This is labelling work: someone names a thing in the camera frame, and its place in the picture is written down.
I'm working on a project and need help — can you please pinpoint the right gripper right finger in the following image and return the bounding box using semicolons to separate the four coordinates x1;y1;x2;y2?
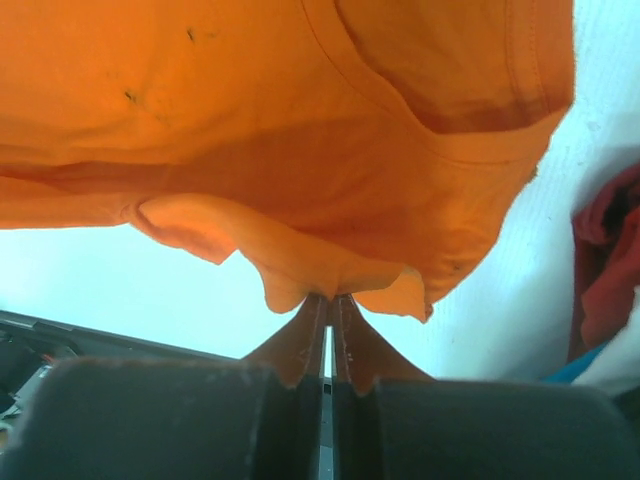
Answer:
329;296;639;479

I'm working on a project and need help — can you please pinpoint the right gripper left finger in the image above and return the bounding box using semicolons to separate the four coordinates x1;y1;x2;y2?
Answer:
1;296;328;479

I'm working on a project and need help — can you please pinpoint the red t shirt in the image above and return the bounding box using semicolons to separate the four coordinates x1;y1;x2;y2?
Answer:
567;164;639;361

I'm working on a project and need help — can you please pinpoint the orange t shirt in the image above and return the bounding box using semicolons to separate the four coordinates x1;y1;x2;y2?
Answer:
1;1;575;320

